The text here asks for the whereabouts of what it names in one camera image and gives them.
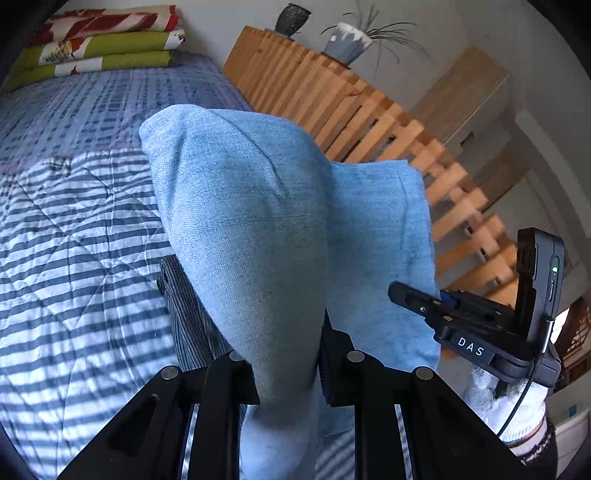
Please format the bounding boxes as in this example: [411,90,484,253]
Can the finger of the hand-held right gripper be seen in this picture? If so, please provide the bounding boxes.
[388,282,462,326]

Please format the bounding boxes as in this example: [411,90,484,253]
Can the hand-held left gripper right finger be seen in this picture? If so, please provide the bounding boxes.
[318,314,532,480]

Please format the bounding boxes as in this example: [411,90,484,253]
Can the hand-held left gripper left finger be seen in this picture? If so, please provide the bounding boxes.
[58,351,262,480]

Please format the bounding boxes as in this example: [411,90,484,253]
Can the light blue denim pants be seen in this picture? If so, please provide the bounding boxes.
[139,104,441,480]

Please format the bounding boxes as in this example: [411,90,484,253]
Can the person's right forearm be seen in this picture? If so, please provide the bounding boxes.
[508,415,559,480]

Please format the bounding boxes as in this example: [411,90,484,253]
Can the folded grey pants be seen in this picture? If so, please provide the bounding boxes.
[157,255,232,370]

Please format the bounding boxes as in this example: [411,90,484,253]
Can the person's right hand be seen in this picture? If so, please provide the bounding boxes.
[464,367,550,444]

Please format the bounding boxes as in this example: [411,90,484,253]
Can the wooden cabinet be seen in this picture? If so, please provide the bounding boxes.
[409,46,532,208]

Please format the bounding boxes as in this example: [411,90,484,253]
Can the striped bed blanket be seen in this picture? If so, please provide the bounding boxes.
[0,51,356,480]

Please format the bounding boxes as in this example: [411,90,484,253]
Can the potted plant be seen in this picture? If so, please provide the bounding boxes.
[322,4,430,79]

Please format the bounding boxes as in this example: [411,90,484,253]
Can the dark speckled vase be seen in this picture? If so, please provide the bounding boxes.
[276,3,311,38]

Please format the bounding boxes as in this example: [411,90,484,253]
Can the folded green blanket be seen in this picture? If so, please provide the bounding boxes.
[2,32,185,93]

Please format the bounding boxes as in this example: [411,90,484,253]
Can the folded red floral blanket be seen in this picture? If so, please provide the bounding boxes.
[28,4,180,47]

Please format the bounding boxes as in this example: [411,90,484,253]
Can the black cable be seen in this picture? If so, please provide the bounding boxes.
[496,316,555,437]

